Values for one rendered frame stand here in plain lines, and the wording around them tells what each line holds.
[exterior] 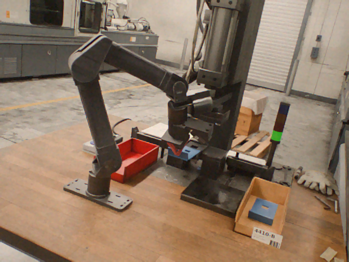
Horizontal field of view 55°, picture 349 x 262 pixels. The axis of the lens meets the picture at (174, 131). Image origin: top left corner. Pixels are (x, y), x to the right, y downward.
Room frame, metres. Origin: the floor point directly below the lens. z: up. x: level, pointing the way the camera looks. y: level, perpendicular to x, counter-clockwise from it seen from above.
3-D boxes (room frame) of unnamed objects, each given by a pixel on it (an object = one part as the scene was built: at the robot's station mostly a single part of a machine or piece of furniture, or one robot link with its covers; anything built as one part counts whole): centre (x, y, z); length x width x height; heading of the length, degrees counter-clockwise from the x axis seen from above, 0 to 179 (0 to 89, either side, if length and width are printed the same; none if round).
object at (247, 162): (1.15, -0.28, 0.95); 0.15 x 0.03 x 0.10; 70
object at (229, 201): (0.97, -0.16, 0.91); 0.17 x 0.16 x 0.02; 70
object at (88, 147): (1.18, 0.28, 0.90); 0.07 x 0.07 x 0.06; 70
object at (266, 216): (0.92, -0.31, 0.92); 0.15 x 0.07 x 0.03; 159
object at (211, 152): (1.18, -0.10, 0.98); 0.20 x 0.10 x 0.01; 70
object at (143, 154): (1.09, 0.14, 0.93); 0.25 x 0.12 x 0.06; 160
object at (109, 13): (7.70, 1.89, 1.27); 0.23 x 0.18 x 0.38; 67
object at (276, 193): (0.90, -0.30, 0.93); 0.25 x 0.13 x 0.08; 160
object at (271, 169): (1.13, -0.34, 0.95); 0.06 x 0.03 x 0.09; 70
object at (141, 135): (1.24, 0.07, 0.95); 0.15 x 0.03 x 0.10; 70
